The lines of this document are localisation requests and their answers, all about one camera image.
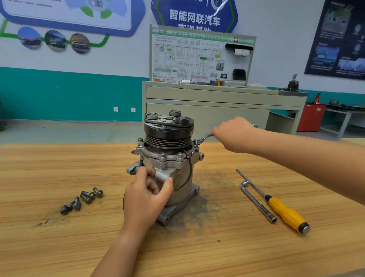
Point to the person's right hand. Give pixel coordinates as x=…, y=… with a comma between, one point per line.
x=236, y=135

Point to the blue rounded infographic panel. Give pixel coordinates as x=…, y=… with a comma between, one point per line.
x=50, y=11

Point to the person's left forearm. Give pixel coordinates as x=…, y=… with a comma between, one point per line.
x=105, y=274

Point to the silver combination wrench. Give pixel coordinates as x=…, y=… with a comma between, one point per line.
x=204, y=137

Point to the round photo wall decal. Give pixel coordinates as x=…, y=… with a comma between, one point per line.
x=80, y=44
x=29, y=37
x=55, y=41

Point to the person's left hand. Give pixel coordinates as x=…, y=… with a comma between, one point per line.
x=142, y=204

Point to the white wiring display board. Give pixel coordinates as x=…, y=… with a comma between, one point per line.
x=182, y=57

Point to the beige workbench cabinet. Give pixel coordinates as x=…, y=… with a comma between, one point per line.
x=179, y=102

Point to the person's right forearm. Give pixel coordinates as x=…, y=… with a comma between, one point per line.
x=331, y=168

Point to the dark wall poster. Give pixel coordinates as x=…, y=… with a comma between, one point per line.
x=342, y=33

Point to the silver L-shaped socket wrench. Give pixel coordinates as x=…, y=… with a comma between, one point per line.
x=258, y=201

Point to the blue hexagon wall sign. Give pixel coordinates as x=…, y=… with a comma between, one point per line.
x=192, y=5

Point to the small black device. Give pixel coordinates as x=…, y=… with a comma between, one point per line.
x=292, y=85

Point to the grey metal compressor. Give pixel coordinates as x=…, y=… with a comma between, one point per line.
x=168, y=157

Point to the red cabinet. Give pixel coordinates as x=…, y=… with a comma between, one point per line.
x=311, y=117

